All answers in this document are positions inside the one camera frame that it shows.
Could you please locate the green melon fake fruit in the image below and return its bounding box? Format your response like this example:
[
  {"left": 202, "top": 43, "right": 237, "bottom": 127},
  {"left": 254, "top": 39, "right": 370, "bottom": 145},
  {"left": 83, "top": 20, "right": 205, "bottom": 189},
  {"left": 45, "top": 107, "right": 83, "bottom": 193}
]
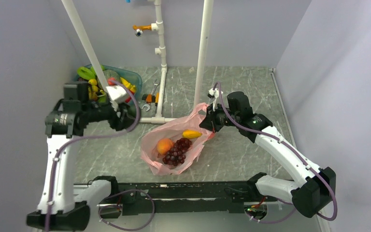
[{"left": 103, "top": 70, "right": 121, "bottom": 86}]

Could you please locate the peach fake fruit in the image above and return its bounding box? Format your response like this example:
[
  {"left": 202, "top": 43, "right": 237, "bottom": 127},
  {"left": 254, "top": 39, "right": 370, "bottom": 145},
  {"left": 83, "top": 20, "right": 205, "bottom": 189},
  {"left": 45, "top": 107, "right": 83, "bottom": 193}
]
[{"left": 156, "top": 138, "right": 174, "bottom": 155}]

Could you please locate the white left slanted pole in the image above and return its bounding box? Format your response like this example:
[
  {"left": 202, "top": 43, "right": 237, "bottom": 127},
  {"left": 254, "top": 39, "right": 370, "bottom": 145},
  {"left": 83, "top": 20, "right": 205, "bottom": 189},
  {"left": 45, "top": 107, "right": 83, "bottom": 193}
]
[{"left": 61, "top": 0, "right": 108, "bottom": 93}]

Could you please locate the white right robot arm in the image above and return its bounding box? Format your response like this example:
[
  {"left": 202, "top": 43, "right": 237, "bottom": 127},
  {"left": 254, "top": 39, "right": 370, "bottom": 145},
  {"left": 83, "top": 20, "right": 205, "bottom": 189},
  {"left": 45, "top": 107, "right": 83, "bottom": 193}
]
[{"left": 200, "top": 88, "right": 338, "bottom": 221}]

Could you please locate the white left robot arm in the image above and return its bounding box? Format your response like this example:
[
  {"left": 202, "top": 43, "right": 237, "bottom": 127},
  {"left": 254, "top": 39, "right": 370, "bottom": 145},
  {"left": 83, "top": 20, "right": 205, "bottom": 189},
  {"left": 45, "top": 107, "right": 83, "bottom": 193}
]
[{"left": 26, "top": 82, "right": 141, "bottom": 232}]

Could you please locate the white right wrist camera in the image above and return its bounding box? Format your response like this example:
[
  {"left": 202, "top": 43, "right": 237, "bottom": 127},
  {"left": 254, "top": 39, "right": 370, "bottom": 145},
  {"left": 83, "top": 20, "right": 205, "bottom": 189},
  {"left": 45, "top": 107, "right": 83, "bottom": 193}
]
[{"left": 207, "top": 87, "right": 223, "bottom": 112}]

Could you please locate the teal fruit basket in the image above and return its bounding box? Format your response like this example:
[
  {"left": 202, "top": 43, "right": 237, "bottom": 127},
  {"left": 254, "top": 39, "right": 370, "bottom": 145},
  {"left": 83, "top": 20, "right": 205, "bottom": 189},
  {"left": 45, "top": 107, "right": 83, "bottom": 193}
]
[{"left": 74, "top": 64, "right": 143, "bottom": 104}]

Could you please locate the green banana bunch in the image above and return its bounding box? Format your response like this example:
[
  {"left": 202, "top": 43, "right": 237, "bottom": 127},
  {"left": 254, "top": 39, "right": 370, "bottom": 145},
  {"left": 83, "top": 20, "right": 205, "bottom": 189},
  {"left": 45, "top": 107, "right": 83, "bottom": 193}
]
[{"left": 77, "top": 66, "right": 97, "bottom": 81}]

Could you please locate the dark red grape bunch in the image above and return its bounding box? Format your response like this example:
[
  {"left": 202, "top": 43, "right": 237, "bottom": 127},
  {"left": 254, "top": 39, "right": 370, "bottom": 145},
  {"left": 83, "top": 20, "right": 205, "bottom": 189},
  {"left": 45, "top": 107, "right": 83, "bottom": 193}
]
[{"left": 162, "top": 138, "right": 192, "bottom": 167}]

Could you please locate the orange faucet valve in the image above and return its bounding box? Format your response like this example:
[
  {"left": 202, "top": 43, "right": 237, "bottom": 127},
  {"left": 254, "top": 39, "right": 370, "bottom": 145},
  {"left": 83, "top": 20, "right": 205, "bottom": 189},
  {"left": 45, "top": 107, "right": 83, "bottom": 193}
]
[{"left": 132, "top": 25, "right": 153, "bottom": 37}]

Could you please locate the yellow banana bunch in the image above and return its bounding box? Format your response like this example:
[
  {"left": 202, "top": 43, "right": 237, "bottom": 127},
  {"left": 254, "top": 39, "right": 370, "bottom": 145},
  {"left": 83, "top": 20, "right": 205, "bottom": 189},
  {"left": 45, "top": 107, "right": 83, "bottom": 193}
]
[{"left": 88, "top": 79, "right": 106, "bottom": 102}]

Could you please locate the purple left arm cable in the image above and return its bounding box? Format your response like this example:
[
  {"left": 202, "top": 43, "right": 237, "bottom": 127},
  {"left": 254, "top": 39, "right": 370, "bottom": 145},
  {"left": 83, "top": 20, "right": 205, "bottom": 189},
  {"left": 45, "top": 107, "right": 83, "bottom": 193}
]
[{"left": 44, "top": 80, "right": 142, "bottom": 232}]

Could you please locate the white pvc pipe assembly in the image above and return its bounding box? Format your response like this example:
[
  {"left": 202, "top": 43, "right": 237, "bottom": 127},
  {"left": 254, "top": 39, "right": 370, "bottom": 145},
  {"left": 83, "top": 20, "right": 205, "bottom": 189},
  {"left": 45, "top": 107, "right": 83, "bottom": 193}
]
[{"left": 139, "top": 0, "right": 176, "bottom": 125}]

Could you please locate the silver wrench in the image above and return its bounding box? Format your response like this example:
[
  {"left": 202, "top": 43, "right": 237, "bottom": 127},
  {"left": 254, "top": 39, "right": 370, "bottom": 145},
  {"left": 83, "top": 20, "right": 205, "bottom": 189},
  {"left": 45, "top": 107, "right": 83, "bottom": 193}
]
[{"left": 141, "top": 83, "right": 159, "bottom": 112}]

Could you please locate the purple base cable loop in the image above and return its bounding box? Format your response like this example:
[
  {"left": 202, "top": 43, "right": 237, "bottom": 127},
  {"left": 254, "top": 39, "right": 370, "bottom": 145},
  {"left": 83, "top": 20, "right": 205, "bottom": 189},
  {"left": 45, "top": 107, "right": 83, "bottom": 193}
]
[{"left": 98, "top": 189, "right": 156, "bottom": 232}]

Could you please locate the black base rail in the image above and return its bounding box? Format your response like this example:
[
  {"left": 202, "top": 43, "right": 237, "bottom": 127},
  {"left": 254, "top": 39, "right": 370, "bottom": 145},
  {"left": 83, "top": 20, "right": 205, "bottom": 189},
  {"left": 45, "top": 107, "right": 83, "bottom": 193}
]
[{"left": 100, "top": 181, "right": 276, "bottom": 216}]

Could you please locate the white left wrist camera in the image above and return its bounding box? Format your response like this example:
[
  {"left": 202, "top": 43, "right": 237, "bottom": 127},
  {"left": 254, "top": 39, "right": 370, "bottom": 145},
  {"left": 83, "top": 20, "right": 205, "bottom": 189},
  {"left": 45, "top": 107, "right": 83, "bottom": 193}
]
[{"left": 106, "top": 85, "right": 129, "bottom": 104}]

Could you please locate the yellow corn cob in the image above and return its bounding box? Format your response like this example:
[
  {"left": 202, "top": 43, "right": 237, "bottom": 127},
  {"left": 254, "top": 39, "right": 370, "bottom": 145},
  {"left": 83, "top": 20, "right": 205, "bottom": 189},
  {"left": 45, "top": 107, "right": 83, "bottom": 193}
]
[{"left": 182, "top": 130, "right": 202, "bottom": 139}]

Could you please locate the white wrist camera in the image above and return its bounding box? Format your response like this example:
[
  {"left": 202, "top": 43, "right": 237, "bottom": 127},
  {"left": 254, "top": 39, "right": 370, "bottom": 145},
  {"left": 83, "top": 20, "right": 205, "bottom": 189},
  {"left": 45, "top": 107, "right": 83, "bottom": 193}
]
[
  {"left": 207, "top": 87, "right": 223, "bottom": 112},
  {"left": 106, "top": 85, "right": 129, "bottom": 104}
]

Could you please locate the pink peach-print plastic bag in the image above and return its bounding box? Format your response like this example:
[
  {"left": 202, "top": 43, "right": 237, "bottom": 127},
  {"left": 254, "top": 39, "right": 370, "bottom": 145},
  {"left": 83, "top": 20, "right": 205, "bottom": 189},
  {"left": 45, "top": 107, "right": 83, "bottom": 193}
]
[{"left": 141, "top": 103, "right": 214, "bottom": 175}]

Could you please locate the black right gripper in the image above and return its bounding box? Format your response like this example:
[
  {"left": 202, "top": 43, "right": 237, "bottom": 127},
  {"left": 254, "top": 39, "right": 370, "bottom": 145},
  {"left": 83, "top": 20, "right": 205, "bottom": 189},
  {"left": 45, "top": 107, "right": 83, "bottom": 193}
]
[{"left": 200, "top": 101, "right": 240, "bottom": 133}]

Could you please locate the yellow banana in basket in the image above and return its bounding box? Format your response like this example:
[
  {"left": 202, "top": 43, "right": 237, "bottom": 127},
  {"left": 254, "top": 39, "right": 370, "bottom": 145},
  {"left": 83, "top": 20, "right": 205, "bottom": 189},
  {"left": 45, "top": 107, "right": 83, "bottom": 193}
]
[{"left": 120, "top": 77, "right": 137, "bottom": 94}]

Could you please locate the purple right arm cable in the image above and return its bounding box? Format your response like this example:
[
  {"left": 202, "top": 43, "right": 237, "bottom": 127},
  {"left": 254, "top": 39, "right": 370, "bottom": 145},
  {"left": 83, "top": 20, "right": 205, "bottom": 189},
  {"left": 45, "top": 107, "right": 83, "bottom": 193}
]
[{"left": 213, "top": 81, "right": 338, "bottom": 221}]

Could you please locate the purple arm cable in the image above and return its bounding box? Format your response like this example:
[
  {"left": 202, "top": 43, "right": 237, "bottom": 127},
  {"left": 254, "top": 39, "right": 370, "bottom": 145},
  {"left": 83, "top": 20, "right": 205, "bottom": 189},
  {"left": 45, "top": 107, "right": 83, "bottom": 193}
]
[
  {"left": 213, "top": 81, "right": 338, "bottom": 221},
  {"left": 44, "top": 80, "right": 142, "bottom": 232}
]

